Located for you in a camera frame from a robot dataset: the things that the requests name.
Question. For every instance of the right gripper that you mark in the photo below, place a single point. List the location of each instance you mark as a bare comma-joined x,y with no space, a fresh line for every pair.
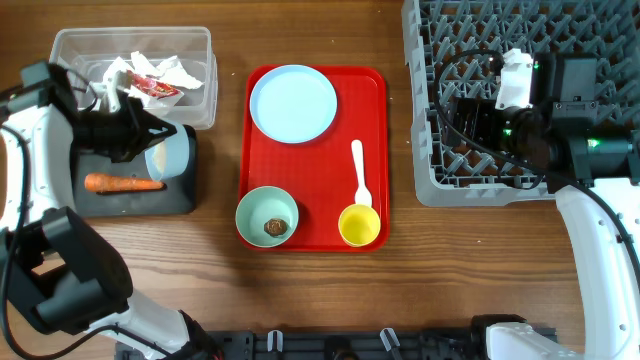
480,113

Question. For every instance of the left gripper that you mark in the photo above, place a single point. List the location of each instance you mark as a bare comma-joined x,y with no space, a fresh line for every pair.
140,121

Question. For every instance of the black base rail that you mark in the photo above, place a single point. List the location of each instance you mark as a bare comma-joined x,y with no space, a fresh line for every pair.
434,344

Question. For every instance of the light blue plate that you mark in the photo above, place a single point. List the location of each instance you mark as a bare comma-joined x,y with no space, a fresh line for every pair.
293,104

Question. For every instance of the light blue rice bowl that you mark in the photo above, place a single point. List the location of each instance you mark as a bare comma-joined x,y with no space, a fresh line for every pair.
169,158

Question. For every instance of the green bowl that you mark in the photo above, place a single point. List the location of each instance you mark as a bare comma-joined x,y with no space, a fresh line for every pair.
260,205

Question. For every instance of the orange carrot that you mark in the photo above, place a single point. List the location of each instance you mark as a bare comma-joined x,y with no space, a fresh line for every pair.
104,183

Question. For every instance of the red serving tray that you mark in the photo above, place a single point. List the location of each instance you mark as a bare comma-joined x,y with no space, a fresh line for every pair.
320,174

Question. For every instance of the clear plastic waste bin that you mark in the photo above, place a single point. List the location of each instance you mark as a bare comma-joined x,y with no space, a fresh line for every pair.
90,51

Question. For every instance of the white napkin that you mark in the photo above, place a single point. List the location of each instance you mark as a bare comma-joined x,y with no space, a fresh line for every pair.
170,71

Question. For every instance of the grey dishwasher rack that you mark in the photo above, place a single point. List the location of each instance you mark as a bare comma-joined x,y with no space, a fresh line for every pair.
433,31

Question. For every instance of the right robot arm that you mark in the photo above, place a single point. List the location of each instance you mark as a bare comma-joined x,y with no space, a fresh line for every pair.
544,120

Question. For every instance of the white plastic spoon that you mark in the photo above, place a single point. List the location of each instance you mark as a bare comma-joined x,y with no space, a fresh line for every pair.
362,195

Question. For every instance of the yellow cup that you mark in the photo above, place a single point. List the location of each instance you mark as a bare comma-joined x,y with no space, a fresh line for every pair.
359,225

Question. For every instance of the brown food ball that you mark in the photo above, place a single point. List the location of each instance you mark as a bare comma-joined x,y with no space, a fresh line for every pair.
275,227

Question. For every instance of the red snack wrapper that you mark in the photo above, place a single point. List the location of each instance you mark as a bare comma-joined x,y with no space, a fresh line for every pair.
152,87

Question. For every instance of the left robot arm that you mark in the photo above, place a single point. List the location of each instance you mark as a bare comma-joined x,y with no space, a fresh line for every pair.
56,270

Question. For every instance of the black waste tray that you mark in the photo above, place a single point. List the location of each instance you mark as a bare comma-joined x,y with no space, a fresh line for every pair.
177,197

